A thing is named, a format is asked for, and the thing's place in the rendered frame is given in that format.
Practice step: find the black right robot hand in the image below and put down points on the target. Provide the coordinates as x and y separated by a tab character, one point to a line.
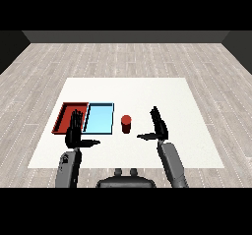
160	129

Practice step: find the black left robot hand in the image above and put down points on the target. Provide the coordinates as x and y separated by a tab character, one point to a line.
73	136

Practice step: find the red shallow open box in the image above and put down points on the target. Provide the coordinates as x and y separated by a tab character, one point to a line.
64	117

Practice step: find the light blue shallow open box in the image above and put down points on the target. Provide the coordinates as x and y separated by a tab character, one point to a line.
99	118

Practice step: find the small red can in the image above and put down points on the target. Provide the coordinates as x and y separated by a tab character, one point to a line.
126	123

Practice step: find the dark grey robot body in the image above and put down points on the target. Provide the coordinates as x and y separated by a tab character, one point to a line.
126	180

